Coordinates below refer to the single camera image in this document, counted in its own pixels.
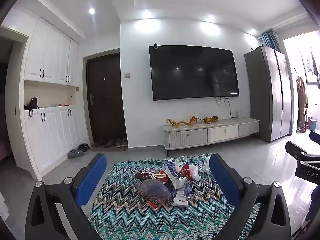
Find white hallway cabinet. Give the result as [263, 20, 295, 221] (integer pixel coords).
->
[23, 17, 88, 180]

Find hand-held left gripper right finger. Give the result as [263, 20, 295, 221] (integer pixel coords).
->
[209, 153, 292, 240]

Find black television cables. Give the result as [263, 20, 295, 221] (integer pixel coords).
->
[214, 96, 238, 118]

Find black wall television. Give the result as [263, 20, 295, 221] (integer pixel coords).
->
[149, 45, 240, 101]

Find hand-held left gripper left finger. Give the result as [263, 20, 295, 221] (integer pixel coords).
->
[25, 152, 108, 240]

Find black handbag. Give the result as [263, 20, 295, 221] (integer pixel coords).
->
[28, 97, 42, 117]

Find white printed plastic wrapper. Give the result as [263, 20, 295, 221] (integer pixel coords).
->
[172, 179, 192, 207]

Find silver refrigerator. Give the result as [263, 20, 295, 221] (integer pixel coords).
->
[244, 45, 293, 143]

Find long golden dragon figurine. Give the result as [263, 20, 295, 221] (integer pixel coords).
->
[166, 118, 193, 128]

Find hanging dark clothes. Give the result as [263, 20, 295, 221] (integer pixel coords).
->
[309, 50, 320, 89]

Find blue curtain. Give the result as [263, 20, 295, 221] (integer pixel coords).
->
[261, 29, 281, 53]

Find white blue packet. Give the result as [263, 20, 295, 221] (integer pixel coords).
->
[164, 159, 181, 180]

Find zigzag knitted table cover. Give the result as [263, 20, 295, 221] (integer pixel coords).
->
[86, 154, 260, 240]

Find dark brown entry door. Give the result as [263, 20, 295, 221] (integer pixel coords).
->
[86, 53, 127, 145]

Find dark red snack packet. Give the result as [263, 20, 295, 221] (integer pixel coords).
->
[135, 169, 161, 181]

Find purple grey plastic bag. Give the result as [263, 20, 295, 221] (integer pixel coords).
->
[137, 179, 173, 203]

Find red snack wrapper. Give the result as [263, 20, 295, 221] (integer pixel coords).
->
[179, 164, 193, 180]

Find grey slippers pair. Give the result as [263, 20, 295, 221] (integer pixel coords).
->
[67, 149, 84, 159]

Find white television cabinet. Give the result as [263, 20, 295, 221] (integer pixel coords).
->
[162, 117, 260, 157]

